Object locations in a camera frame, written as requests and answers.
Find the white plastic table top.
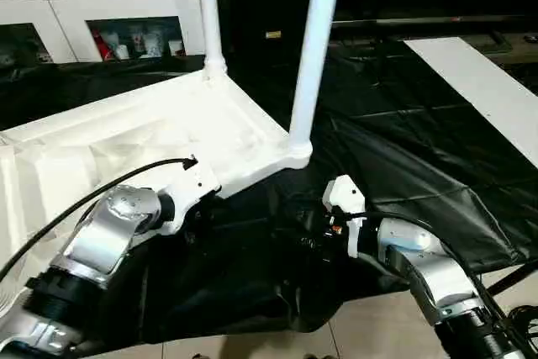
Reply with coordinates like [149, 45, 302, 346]
[0, 61, 314, 314]

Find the white plastic table leg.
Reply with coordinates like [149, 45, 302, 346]
[287, 0, 346, 160]
[196, 0, 229, 79]

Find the black plastic mat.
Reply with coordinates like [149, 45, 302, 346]
[0, 35, 538, 353]

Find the white board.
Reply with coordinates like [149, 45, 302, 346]
[403, 37, 538, 168]

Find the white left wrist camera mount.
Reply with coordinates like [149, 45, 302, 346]
[156, 157, 222, 236]

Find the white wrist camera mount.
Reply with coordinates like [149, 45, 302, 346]
[323, 176, 368, 257]
[156, 157, 222, 236]

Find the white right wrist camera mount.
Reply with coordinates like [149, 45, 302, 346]
[323, 176, 368, 257]

